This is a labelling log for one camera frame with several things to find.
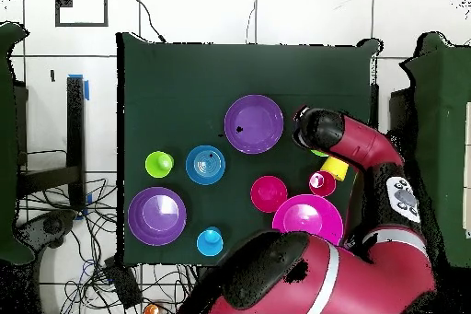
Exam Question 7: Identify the large pink bowl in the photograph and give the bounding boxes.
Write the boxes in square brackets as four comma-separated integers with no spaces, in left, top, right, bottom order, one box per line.
[271,193,344,247]

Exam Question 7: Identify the yellow cup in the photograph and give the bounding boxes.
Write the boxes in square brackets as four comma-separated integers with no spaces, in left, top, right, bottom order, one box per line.
[319,156,350,182]

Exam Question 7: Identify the blue bowl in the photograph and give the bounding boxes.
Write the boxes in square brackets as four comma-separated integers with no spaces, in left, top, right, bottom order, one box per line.
[185,145,226,186]

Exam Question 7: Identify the purple bowl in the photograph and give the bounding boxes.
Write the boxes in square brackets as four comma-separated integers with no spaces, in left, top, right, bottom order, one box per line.
[224,94,285,156]
[127,186,188,247]

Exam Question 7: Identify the red bowl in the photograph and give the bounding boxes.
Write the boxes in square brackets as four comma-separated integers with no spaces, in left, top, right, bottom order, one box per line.
[250,175,289,215]

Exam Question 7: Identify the green cup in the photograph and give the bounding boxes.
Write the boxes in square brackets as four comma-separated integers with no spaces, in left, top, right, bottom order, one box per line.
[144,150,175,180]

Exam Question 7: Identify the dark green table cloth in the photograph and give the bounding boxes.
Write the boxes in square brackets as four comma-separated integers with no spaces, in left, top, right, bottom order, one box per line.
[115,31,380,267]

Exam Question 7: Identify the blue cup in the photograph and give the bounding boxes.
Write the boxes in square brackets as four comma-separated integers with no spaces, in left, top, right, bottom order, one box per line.
[196,226,224,257]

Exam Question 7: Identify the red cup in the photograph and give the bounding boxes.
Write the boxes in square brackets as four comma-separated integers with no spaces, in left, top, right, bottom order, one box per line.
[308,169,337,198]

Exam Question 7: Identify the blue tape strip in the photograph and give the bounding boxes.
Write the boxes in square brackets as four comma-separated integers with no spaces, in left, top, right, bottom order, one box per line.
[67,73,90,101]

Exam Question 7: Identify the black power box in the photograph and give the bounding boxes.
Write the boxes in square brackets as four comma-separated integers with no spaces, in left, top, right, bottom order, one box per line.
[102,257,144,309]

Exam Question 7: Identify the black office chair base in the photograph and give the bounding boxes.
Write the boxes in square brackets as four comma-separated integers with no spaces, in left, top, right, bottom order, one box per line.
[14,209,78,252]

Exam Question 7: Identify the green covered side table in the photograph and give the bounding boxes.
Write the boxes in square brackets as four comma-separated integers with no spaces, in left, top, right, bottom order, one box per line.
[400,31,471,271]
[0,21,36,265]

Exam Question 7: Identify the thin dark floor cable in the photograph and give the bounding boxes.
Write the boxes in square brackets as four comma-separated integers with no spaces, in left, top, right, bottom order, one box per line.
[245,0,258,44]

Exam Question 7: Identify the black metal stand frame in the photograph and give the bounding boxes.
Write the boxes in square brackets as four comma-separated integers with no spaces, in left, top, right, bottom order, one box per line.
[16,76,86,212]
[368,84,381,133]

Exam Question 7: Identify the tangled floor cables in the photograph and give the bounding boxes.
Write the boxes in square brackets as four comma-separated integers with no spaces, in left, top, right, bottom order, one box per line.
[17,177,196,314]

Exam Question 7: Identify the black floor cable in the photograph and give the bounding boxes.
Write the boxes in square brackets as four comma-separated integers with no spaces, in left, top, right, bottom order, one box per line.
[131,0,167,43]

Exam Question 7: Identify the black square floor frame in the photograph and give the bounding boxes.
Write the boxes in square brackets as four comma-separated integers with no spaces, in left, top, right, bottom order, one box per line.
[54,0,109,28]

